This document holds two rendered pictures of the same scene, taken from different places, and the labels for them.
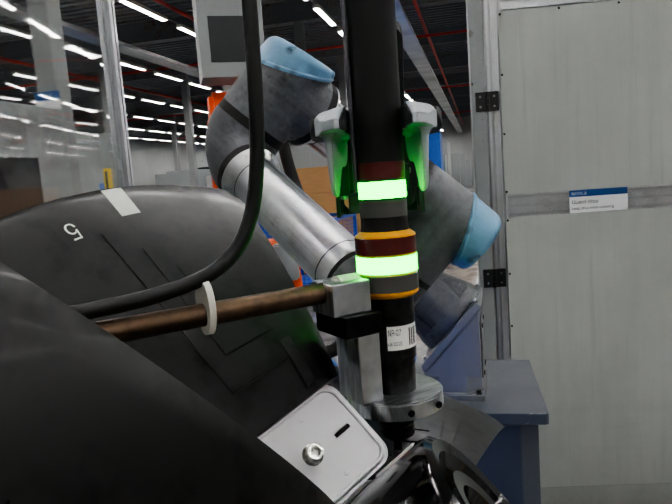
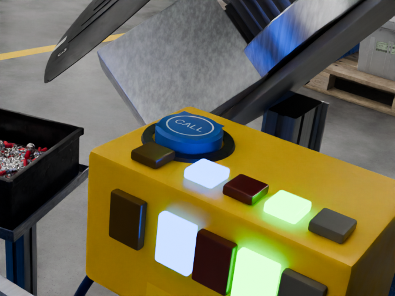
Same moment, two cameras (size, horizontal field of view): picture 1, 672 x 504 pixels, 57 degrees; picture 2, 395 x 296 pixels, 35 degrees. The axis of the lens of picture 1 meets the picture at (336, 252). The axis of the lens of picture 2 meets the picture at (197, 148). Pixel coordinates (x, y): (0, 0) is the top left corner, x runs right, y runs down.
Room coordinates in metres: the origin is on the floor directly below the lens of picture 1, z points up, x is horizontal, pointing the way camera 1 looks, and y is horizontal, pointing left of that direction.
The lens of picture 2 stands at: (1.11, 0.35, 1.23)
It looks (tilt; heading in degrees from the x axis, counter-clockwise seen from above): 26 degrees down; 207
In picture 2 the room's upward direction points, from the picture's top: 6 degrees clockwise
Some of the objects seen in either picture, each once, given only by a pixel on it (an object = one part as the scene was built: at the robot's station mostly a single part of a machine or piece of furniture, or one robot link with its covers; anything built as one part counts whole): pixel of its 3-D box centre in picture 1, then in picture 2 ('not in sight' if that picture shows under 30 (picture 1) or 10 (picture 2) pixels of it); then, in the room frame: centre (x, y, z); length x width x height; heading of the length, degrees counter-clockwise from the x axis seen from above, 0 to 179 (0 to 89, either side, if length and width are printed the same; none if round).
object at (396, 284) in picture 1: (387, 279); not in sight; (0.43, -0.04, 1.35); 0.04 x 0.04 x 0.01
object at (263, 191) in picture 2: not in sight; (245, 189); (0.84, 0.24, 1.08); 0.02 x 0.02 x 0.01; 86
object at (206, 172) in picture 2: not in sight; (207, 172); (0.84, 0.22, 1.08); 0.02 x 0.02 x 0.01; 86
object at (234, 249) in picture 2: not in sight; (214, 262); (0.87, 0.24, 1.04); 0.02 x 0.01 x 0.03; 86
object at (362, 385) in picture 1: (380, 341); not in sight; (0.43, -0.03, 1.31); 0.09 x 0.07 x 0.10; 121
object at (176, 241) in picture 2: not in sight; (176, 243); (0.86, 0.22, 1.04); 0.02 x 0.01 x 0.03; 86
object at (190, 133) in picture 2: not in sight; (188, 135); (0.81, 0.19, 1.08); 0.04 x 0.04 x 0.02
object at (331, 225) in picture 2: not in sight; (332, 225); (0.85, 0.29, 1.08); 0.02 x 0.02 x 0.01; 86
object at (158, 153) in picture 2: not in sight; (153, 154); (0.84, 0.18, 1.08); 0.02 x 0.02 x 0.01; 86
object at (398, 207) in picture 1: (383, 207); not in sight; (0.43, -0.04, 1.40); 0.03 x 0.03 x 0.01
